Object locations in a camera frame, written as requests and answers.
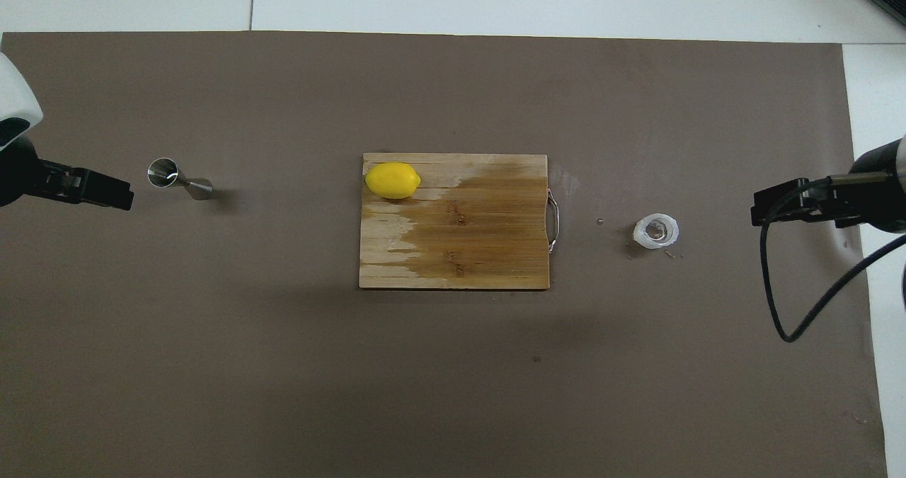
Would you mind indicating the steel double jigger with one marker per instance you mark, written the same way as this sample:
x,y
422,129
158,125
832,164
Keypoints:
x,y
164,173

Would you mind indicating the brown table mat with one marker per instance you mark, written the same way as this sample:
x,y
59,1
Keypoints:
x,y
283,357

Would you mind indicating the yellow lemon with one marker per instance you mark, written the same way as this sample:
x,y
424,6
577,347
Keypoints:
x,y
393,180

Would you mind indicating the clear plastic cup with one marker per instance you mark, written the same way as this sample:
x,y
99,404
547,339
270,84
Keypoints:
x,y
640,234

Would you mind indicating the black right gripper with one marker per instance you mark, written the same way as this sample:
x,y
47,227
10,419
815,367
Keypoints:
x,y
874,195

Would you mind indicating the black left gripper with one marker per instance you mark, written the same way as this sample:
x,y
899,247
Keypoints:
x,y
18,173

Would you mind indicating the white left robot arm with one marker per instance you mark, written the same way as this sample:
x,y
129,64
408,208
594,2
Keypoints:
x,y
14,88

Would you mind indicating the wooden cutting board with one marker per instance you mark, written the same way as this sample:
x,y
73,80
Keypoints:
x,y
467,237

